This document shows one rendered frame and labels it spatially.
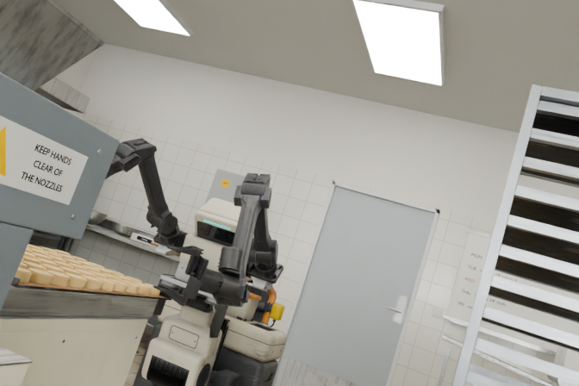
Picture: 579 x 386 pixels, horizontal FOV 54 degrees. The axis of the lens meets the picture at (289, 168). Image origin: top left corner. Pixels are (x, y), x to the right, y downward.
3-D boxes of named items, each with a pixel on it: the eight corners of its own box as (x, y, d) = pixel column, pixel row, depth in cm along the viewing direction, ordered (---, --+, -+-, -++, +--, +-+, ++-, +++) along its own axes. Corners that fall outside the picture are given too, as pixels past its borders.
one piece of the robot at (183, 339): (153, 366, 241) (194, 228, 243) (232, 400, 229) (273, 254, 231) (118, 381, 216) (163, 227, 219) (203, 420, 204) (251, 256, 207)
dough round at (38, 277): (46, 287, 107) (51, 277, 107) (21, 278, 106) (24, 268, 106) (52, 284, 111) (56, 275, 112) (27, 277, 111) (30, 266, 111)
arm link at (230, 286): (241, 298, 142) (230, 302, 146) (245, 272, 145) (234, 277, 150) (217, 291, 139) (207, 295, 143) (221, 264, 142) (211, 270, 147)
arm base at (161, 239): (189, 235, 233) (164, 227, 237) (186, 222, 228) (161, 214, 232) (177, 250, 227) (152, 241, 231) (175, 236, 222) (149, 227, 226)
